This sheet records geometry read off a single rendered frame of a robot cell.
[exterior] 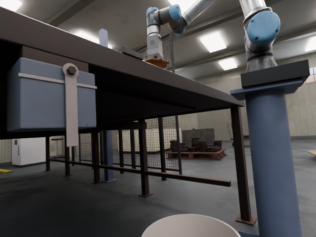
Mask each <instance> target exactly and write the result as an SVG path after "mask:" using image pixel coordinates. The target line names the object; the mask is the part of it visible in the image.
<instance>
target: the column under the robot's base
mask: <svg viewBox="0 0 316 237"><path fill-rule="evenodd" d="M301 84H302V78H300V79H292V80H287V81H281V82H275V83H269V84H264V85H258V86H253V87H245V88H240V89H234V90H230V94H231V95H232V96H233V97H235V98H236V99H237V100H239V101H241V100H245V103H246V112H247V121H248V131H249V140H250V149H251V158H252V167H253V181H254V190H255V199H256V208H257V217H258V227H259V235H256V234H252V233H247V232H243V231H238V233H239V235H240V236H241V237H302V231H301V223H300V212H299V204H298V196H297V188H296V180H295V172H294V165H293V157H292V146H291V138H290V130H289V122H288V115H287V107H286V99H285V95H286V94H293V93H295V91H296V90H297V89H298V88H299V86H300V85H301Z"/></svg>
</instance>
